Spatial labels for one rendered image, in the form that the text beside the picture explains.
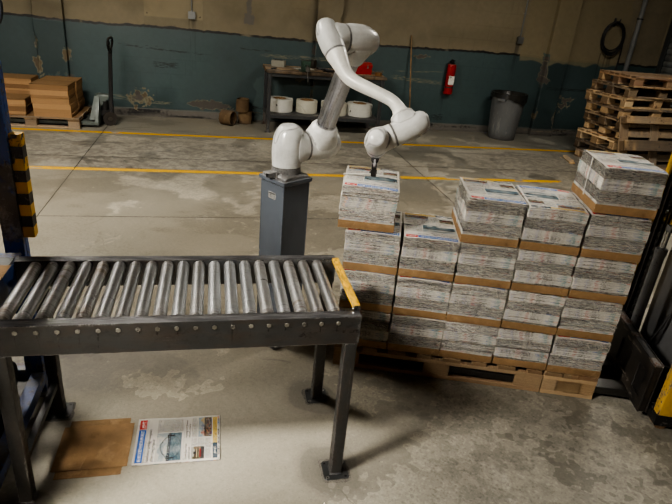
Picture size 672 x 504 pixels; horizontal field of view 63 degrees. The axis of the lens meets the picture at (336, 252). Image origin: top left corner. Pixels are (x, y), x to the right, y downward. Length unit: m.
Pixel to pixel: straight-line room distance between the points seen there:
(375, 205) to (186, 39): 6.69
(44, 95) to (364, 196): 6.24
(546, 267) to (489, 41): 7.45
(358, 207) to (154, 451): 1.46
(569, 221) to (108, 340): 2.10
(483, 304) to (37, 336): 2.05
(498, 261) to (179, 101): 7.06
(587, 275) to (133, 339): 2.15
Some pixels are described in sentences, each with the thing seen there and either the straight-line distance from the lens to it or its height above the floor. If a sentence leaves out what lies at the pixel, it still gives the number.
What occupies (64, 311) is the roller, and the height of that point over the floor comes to 0.80.
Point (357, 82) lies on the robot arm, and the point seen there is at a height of 1.56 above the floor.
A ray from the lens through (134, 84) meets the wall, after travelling 9.25.
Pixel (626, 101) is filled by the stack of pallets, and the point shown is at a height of 0.97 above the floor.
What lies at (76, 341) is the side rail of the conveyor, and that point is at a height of 0.73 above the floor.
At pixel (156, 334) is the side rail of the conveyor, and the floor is 0.75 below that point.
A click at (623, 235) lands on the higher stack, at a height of 0.97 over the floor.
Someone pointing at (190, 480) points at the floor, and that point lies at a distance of 2.57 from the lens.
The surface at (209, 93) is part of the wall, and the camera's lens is 9.19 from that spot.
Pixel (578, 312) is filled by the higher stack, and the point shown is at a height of 0.53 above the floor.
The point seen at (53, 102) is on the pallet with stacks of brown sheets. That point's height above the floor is 0.34.
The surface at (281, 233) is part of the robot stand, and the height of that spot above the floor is 0.72.
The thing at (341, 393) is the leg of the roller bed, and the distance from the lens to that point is 2.30.
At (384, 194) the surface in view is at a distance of 2.73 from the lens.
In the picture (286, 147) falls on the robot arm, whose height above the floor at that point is 1.17.
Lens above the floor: 1.87
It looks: 24 degrees down
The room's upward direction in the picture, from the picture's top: 6 degrees clockwise
